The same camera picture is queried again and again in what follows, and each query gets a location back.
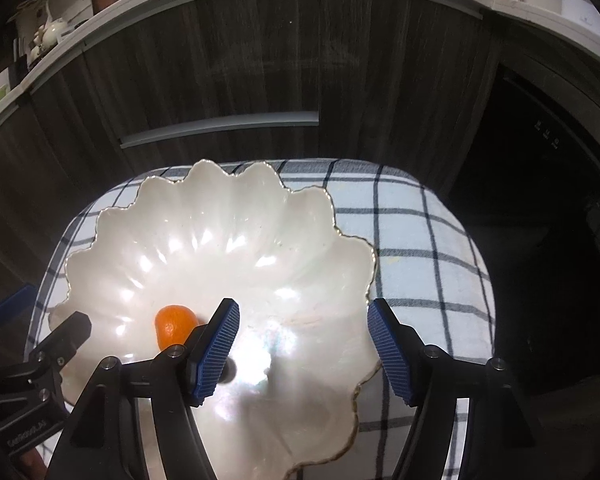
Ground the checked white cloth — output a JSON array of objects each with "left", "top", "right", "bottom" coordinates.
[{"left": 25, "top": 159, "right": 496, "bottom": 480}]

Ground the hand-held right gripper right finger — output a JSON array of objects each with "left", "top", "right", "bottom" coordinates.
[{"left": 367, "top": 298, "right": 553, "bottom": 480}]

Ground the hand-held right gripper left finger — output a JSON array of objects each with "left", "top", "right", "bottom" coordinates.
[{"left": 45, "top": 297, "right": 241, "bottom": 480}]

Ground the black built-in appliance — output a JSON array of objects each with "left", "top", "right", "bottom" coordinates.
[{"left": 440, "top": 25, "right": 600, "bottom": 396}]

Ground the white scalloped bowl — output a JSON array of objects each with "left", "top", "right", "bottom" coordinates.
[{"left": 47, "top": 159, "right": 383, "bottom": 480}]

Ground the mandarin orange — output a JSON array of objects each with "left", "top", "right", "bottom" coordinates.
[{"left": 155, "top": 305, "right": 198, "bottom": 352}]

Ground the white card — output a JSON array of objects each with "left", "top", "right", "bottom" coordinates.
[{"left": 562, "top": 0, "right": 600, "bottom": 28}]

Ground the white teapot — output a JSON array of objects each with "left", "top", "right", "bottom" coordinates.
[{"left": 30, "top": 17, "right": 71, "bottom": 53}]

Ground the dark wood cabinet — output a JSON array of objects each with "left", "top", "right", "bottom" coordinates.
[{"left": 0, "top": 0, "right": 506, "bottom": 311}]

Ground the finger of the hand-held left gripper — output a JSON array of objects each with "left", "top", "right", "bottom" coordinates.
[
  {"left": 0, "top": 284, "right": 37, "bottom": 333},
  {"left": 27, "top": 311, "right": 92, "bottom": 378}
]

